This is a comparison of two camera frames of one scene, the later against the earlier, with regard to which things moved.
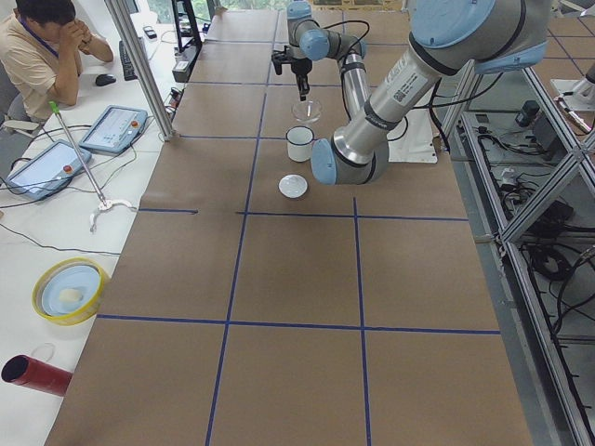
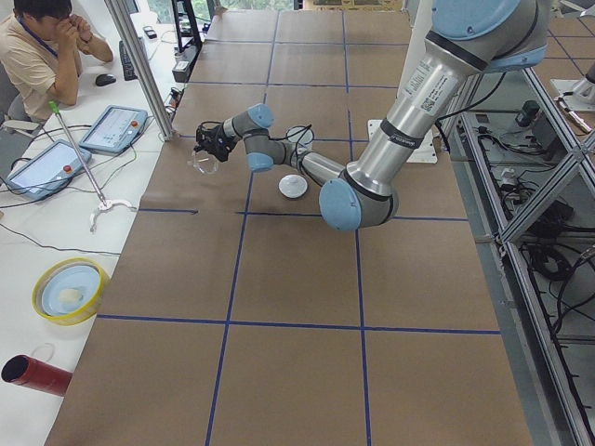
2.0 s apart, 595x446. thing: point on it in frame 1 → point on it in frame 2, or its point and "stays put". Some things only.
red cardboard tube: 24,371 stays put
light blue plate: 77,277 stays put
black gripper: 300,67 → 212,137
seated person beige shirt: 41,43 stays put
